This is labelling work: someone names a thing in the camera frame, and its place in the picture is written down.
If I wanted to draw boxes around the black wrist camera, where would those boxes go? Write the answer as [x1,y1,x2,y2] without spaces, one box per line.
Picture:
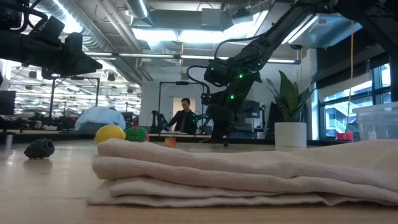
[201,92,218,106]
[39,15,65,43]

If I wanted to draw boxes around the yellow toy lemon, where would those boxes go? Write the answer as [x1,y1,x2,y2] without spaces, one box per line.
[94,124,127,145]

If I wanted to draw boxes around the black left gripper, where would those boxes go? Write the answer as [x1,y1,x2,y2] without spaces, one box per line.
[0,29,104,80]

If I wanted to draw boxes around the white cover sheet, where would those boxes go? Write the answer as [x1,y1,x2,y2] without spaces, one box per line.
[75,106,127,132]

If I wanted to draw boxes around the black gantry frame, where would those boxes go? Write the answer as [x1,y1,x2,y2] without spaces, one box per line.
[157,80,208,125]

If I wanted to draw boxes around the black background monitor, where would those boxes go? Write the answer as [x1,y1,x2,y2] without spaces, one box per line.
[0,90,16,116]

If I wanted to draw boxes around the red green toy tomato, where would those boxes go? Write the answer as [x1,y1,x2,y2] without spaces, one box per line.
[124,126,150,143]

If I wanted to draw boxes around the green plant in white pot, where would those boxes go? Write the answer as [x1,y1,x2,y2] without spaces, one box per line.
[266,68,324,148]

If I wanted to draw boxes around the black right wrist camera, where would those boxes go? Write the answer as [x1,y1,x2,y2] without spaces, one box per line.
[201,92,218,106]

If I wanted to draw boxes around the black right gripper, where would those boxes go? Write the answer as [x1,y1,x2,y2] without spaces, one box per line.
[206,83,250,145]

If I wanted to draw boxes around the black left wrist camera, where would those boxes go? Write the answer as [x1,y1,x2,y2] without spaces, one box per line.
[39,15,65,43]

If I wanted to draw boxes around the person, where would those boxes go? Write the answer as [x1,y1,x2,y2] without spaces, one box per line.
[167,98,199,135]

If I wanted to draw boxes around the black toy blackberry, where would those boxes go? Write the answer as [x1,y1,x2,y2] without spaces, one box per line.
[24,138,55,160]

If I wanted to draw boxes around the folded beige cloth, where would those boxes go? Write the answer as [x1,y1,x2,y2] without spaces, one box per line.
[86,138,398,208]

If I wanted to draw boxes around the clear plastic tupperware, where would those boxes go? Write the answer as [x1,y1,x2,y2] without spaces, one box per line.
[352,101,398,142]

